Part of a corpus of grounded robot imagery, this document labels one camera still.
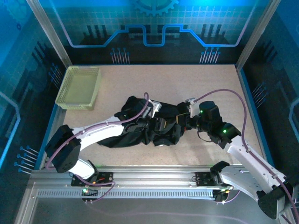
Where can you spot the black t-shirt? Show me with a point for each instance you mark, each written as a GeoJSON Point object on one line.
{"type": "Point", "coordinates": [130, 140]}

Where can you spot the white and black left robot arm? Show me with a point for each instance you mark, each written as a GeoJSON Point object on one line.
{"type": "Point", "coordinates": [98, 133]}

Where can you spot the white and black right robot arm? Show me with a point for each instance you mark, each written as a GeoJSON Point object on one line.
{"type": "Point", "coordinates": [245, 156]}

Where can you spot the pale green perforated plastic basket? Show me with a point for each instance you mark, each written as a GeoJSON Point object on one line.
{"type": "Point", "coordinates": [79, 88]}

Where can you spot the black connector box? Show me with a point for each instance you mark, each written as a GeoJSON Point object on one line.
{"type": "Point", "coordinates": [219, 198]}
{"type": "Point", "coordinates": [92, 193]}

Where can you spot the grey metal panel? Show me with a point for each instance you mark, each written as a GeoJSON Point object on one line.
{"type": "Point", "coordinates": [151, 210]}

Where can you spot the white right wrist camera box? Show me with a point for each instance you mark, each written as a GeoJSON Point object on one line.
{"type": "Point", "coordinates": [192, 108]}

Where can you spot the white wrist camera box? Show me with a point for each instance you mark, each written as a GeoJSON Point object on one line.
{"type": "Point", "coordinates": [192, 108]}
{"type": "Point", "coordinates": [155, 107]}

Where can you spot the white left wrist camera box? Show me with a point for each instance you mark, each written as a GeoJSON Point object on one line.
{"type": "Point", "coordinates": [155, 107]}

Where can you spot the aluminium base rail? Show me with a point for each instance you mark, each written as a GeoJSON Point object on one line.
{"type": "Point", "coordinates": [154, 177]}

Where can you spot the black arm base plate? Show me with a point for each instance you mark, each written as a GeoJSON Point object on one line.
{"type": "Point", "coordinates": [203, 179]}
{"type": "Point", "coordinates": [106, 178]}

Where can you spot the aluminium frame post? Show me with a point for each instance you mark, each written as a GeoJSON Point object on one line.
{"type": "Point", "coordinates": [53, 39]}
{"type": "Point", "coordinates": [254, 37]}

